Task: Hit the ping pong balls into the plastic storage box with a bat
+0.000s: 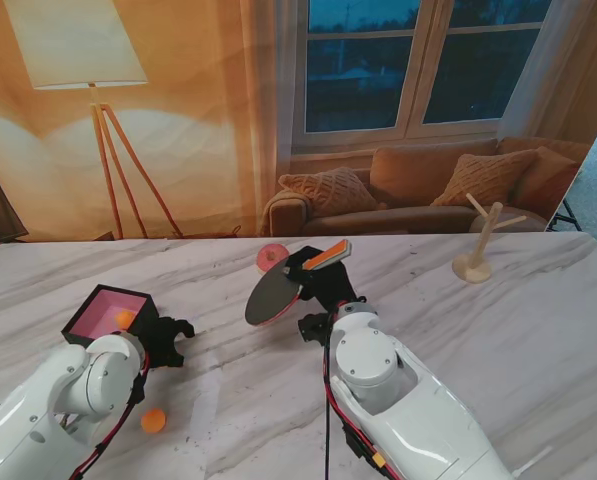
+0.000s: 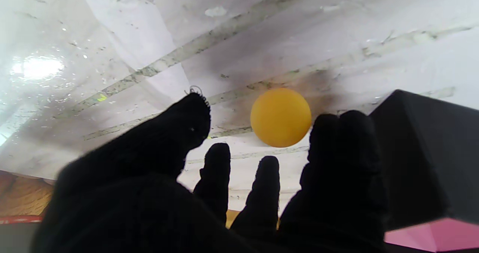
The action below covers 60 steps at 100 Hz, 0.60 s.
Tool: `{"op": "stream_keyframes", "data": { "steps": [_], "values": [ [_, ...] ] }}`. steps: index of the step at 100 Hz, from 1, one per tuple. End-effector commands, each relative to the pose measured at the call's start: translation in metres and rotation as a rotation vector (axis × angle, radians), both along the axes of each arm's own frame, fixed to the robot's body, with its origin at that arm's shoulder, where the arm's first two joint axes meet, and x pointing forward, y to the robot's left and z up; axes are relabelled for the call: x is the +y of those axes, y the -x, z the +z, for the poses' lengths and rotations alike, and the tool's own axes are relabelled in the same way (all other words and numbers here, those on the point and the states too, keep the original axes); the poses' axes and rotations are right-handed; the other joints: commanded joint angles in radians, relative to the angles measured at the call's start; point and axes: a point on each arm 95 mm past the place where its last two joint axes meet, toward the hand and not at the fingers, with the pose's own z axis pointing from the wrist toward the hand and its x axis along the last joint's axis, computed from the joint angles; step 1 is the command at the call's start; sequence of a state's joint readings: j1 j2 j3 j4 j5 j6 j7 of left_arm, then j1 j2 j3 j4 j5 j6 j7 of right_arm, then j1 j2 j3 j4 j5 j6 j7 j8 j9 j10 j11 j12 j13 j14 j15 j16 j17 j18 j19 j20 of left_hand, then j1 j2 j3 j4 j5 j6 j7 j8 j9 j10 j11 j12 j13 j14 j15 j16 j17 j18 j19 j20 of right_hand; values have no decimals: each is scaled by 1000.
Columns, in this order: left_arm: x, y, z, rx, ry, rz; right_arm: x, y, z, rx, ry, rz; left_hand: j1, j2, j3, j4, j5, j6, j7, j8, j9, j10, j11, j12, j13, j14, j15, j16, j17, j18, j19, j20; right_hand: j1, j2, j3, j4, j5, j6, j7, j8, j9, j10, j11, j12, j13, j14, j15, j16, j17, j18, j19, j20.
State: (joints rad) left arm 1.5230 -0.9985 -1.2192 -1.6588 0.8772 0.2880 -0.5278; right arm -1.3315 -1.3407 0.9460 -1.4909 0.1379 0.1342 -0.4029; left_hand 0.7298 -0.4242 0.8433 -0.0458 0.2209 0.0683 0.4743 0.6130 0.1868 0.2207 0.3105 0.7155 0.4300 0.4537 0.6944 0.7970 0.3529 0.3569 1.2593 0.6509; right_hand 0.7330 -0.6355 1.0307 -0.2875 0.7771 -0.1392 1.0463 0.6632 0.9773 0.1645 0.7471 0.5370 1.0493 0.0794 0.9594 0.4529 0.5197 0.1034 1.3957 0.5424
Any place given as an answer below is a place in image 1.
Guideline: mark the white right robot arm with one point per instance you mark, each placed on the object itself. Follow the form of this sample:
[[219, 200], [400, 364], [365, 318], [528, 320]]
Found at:
[[403, 415]]

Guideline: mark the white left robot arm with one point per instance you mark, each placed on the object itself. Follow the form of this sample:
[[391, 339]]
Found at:
[[53, 415]]

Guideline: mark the black tripod stand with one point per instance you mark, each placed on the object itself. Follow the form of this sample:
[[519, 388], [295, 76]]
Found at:
[[564, 215]]

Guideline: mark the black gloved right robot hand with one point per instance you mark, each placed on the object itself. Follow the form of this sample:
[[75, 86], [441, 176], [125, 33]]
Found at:
[[333, 285]]

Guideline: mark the wooden mug tree stand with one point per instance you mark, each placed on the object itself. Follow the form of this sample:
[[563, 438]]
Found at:
[[480, 245]]

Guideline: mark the orange ping pong ball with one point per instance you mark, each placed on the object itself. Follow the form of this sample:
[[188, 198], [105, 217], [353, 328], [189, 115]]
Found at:
[[153, 420], [125, 319]]

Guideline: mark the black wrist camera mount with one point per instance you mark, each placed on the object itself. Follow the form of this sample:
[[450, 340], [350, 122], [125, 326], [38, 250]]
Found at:
[[168, 357], [315, 327]]

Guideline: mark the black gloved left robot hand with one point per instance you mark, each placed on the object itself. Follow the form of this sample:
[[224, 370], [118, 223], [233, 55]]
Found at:
[[165, 332]]

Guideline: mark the black box pink inside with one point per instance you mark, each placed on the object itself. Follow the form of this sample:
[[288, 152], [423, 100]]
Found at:
[[100, 315]]

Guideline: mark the pink frosted toy donut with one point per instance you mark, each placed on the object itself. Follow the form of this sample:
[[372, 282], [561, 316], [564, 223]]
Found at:
[[268, 256]]

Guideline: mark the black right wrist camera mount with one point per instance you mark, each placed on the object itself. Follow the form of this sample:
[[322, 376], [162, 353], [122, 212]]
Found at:
[[315, 327]]

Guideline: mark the printed living room backdrop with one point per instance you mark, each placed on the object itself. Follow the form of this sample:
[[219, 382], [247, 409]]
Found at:
[[178, 125]]

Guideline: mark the black red ping pong bat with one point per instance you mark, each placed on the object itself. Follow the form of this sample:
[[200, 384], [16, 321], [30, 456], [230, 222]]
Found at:
[[270, 300]]

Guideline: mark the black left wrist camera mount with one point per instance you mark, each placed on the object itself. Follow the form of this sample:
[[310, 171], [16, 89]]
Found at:
[[168, 357]]

